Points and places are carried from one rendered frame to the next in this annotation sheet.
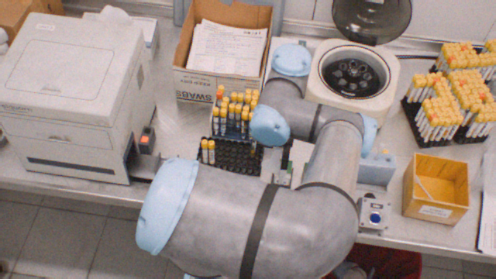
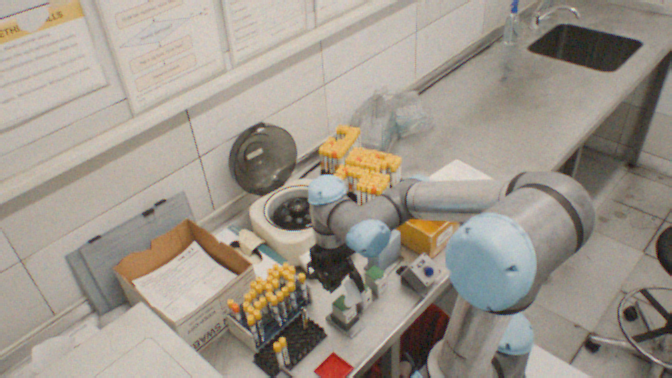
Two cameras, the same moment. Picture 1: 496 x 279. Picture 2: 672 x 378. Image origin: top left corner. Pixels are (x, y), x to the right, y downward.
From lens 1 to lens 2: 59 cm
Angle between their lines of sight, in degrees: 37
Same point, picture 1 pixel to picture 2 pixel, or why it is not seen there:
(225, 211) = (539, 210)
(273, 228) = (566, 192)
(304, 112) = (383, 205)
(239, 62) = (207, 280)
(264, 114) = (365, 228)
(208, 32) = (150, 286)
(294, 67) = (339, 187)
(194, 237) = (546, 242)
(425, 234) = not seen: hidden behind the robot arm
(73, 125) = not seen: outside the picture
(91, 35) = (106, 348)
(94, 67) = (152, 363)
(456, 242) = not seen: hidden behind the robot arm
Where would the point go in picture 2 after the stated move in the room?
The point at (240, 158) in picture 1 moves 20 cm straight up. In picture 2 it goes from (301, 337) to (292, 283)
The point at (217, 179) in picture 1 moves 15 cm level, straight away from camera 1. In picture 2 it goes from (505, 205) to (401, 174)
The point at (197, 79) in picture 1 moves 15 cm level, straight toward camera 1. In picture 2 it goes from (202, 316) to (253, 339)
